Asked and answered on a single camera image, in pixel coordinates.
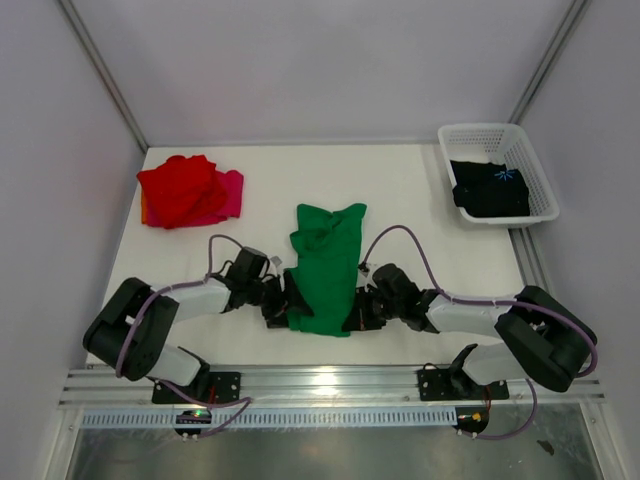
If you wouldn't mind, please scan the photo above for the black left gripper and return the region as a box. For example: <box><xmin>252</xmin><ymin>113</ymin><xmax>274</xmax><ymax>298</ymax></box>
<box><xmin>245</xmin><ymin>271</ymin><xmax>312</xmax><ymax>328</ymax></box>

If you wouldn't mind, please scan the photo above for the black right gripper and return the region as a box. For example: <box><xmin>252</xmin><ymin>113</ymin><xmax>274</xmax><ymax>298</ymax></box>
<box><xmin>344</xmin><ymin>285</ymin><xmax>403</xmax><ymax>331</ymax></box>

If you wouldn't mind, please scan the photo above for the green t shirt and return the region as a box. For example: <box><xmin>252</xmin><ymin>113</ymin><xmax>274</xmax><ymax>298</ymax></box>
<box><xmin>288</xmin><ymin>203</ymin><xmax>367</xmax><ymax>338</ymax></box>

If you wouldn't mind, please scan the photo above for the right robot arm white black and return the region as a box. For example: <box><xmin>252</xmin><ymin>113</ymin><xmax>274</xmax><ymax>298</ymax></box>
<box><xmin>342</xmin><ymin>263</ymin><xmax>597</xmax><ymax>399</ymax></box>

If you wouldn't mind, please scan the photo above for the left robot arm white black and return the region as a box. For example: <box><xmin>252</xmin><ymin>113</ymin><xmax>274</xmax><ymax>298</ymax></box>
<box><xmin>82</xmin><ymin>247</ymin><xmax>313</xmax><ymax>405</ymax></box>

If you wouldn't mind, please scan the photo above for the right black controller board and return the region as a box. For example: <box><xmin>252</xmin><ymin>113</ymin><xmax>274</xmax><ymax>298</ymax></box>
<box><xmin>453</xmin><ymin>408</ymin><xmax>490</xmax><ymax>436</ymax></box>

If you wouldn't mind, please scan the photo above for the black controller board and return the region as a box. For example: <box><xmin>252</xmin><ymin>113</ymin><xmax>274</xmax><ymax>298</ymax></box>
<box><xmin>453</xmin><ymin>408</ymin><xmax>490</xmax><ymax>436</ymax></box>
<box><xmin>173</xmin><ymin>409</ymin><xmax>212</xmax><ymax>437</ymax></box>

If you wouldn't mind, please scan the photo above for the left black controller board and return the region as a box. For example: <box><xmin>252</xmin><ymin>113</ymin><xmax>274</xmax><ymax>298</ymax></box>
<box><xmin>173</xmin><ymin>409</ymin><xmax>212</xmax><ymax>437</ymax></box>

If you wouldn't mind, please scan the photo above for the red folded t shirt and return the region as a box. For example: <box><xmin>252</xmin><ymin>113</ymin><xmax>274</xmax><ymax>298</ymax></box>
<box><xmin>137</xmin><ymin>155</ymin><xmax>227</xmax><ymax>229</ymax></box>

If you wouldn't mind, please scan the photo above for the orange folded t shirt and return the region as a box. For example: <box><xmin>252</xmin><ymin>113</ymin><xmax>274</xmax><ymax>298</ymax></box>
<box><xmin>140</xmin><ymin>190</ymin><xmax>148</xmax><ymax>225</ymax></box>

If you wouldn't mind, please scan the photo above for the black t shirt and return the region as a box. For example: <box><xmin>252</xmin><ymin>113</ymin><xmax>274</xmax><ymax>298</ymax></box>
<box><xmin>451</xmin><ymin>161</ymin><xmax>530</xmax><ymax>218</ymax></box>

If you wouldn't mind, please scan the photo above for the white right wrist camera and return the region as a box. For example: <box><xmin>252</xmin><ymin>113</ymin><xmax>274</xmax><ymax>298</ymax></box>
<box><xmin>356</xmin><ymin>262</ymin><xmax>373</xmax><ymax>288</ymax></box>

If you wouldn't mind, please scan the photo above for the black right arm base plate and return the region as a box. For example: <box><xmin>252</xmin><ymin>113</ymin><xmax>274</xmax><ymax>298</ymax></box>
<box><xmin>415</xmin><ymin>363</ymin><xmax>510</xmax><ymax>401</ymax></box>

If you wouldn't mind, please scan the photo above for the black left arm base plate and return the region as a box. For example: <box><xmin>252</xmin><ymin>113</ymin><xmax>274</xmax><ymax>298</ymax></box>
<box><xmin>151</xmin><ymin>371</ymin><xmax>242</xmax><ymax>405</ymax></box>

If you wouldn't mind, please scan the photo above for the aluminium mounting rail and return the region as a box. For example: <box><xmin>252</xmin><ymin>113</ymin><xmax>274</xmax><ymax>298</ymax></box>
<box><xmin>55</xmin><ymin>363</ymin><xmax>606</xmax><ymax>411</ymax></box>

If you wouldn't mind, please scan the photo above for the grey slotted cable duct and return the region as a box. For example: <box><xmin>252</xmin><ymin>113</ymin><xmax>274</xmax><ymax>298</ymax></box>
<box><xmin>80</xmin><ymin>405</ymin><xmax>456</xmax><ymax>429</ymax></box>

